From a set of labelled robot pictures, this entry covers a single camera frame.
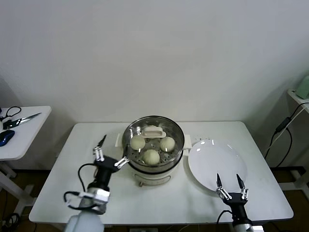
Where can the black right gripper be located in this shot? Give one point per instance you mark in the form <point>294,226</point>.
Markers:
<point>237,203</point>

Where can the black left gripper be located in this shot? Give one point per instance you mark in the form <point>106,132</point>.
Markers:
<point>103,174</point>

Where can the round glass pot lid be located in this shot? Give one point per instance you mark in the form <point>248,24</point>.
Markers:
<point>154,133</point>

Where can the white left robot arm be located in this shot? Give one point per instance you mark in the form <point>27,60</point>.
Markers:
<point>84,222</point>

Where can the stainless steel steamer basket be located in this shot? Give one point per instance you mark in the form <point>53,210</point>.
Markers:
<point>180,155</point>

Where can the round white plate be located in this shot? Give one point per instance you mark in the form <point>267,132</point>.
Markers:
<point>212,162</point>

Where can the white electric cooker base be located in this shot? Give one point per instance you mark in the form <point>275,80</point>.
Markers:
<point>152,177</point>

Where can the white power strip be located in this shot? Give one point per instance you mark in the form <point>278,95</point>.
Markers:
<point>144,229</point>

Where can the white side table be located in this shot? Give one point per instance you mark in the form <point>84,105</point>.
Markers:
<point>26,140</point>

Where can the blue computer mouse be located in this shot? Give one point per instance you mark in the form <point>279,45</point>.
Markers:
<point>6,136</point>

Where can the white shelf stand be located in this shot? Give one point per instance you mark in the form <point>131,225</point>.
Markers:
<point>293,94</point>

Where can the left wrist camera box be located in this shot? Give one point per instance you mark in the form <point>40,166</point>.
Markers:
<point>88,201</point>

